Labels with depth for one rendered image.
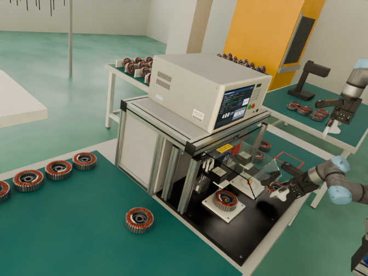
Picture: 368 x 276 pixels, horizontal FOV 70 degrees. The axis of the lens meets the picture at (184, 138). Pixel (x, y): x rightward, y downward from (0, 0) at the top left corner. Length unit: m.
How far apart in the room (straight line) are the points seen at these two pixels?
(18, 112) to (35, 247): 0.47
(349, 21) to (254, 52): 2.18
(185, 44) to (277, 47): 1.59
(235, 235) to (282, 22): 3.95
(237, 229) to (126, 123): 0.68
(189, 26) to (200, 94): 3.99
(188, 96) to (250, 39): 3.88
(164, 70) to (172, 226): 0.66
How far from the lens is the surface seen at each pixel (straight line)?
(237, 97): 1.13
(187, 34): 5.05
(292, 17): 4.69
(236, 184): 1.43
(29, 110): 0.88
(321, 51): 6.44
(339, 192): 1.18
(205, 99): 1.06
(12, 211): 1.21
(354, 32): 6.33
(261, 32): 4.85
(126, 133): 1.27
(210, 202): 1.26
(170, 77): 1.17
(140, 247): 1.07
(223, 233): 1.17
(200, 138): 1.02
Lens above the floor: 1.60
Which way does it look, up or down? 29 degrees down
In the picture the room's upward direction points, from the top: 14 degrees clockwise
